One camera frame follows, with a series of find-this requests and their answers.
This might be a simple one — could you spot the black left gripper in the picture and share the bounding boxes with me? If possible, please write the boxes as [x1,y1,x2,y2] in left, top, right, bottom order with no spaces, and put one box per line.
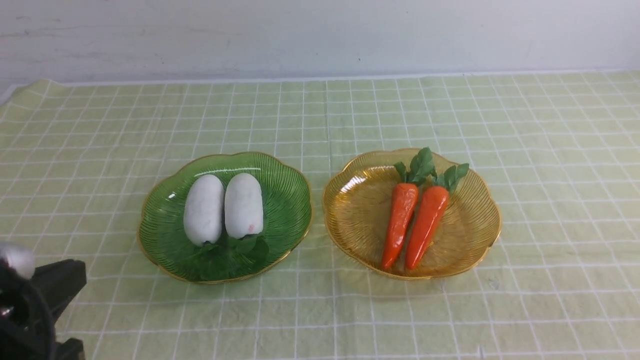
[1,259,87,360]

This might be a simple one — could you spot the white toy radish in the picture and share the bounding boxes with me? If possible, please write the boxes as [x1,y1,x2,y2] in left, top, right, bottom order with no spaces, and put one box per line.
[183,174,225,248]
[224,172,265,255]

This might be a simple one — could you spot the orange toy carrot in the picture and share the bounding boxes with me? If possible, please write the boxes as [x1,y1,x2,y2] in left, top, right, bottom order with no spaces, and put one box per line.
[381,146,435,271]
[404,162,470,271]

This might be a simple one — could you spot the green glass plate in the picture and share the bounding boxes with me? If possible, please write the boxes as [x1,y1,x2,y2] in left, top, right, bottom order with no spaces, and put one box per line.
[137,152,313,285]

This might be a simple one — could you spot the amber glass plate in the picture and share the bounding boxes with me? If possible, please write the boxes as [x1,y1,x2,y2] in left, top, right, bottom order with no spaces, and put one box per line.
[322,148,502,281]

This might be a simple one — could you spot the green checkered tablecloth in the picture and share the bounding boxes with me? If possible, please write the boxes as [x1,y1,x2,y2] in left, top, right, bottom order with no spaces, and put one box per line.
[0,71,640,360]

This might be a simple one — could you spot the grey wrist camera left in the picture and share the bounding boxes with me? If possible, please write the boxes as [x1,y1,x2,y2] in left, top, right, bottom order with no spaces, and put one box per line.
[0,241,36,280]

